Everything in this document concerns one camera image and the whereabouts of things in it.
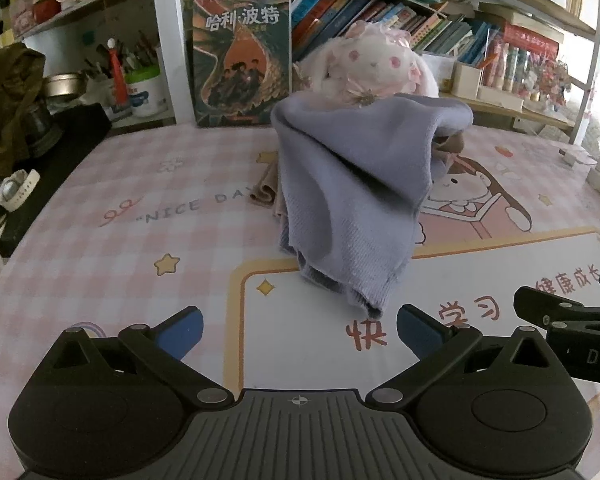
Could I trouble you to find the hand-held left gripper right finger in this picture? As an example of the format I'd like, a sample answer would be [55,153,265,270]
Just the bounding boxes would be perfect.
[367,304,561,411]

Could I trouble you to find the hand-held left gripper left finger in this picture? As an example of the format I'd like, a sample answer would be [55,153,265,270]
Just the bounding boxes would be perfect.
[50,306,229,413]

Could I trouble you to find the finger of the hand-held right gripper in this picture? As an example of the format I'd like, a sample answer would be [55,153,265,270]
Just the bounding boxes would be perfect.
[513,286,600,330]

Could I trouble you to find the lavender and beige sweater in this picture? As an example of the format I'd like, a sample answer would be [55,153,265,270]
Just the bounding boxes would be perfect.
[250,94,476,317]

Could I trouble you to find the small white adapter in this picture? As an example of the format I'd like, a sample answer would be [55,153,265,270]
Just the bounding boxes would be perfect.
[562,147,598,166]

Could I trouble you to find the low white tray box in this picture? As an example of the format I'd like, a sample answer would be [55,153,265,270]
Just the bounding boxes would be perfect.
[477,85,525,113]

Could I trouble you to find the white wristwatch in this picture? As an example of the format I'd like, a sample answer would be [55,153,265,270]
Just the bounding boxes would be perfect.
[0,169,41,212]

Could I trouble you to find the row of pastel tubes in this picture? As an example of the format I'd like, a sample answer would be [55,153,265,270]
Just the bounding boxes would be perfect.
[482,40,571,106]

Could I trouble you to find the white storage box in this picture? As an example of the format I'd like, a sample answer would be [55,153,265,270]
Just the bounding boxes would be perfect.
[452,62,483,100]
[420,52,456,93]

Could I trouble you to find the red box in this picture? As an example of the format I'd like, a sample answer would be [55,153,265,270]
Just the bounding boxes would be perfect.
[502,22,563,58]

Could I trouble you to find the red and white pen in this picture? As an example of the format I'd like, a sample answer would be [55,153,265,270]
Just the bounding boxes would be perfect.
[107,38,130,106]

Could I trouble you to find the white pink plush bunny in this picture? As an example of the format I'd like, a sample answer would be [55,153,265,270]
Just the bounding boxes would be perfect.
[292,21,440,108]

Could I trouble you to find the metal bowl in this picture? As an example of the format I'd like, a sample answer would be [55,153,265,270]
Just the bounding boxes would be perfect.
[42,72,86,100]

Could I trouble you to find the large illustrated book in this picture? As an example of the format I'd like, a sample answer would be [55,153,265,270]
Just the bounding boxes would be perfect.
[192,0,293,128]

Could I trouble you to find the bunch of pens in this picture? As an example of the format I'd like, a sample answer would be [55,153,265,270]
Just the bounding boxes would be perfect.
[82,30,161,78]

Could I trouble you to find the olive green cloth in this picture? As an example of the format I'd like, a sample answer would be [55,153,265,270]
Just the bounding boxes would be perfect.
[0,42,47,181]

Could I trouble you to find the white bookshelf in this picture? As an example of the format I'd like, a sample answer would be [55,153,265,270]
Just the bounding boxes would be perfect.
[10,0,600,133]

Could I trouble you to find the row of colourful books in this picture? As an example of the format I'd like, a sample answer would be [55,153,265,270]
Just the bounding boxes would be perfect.
[290,0,496,68]

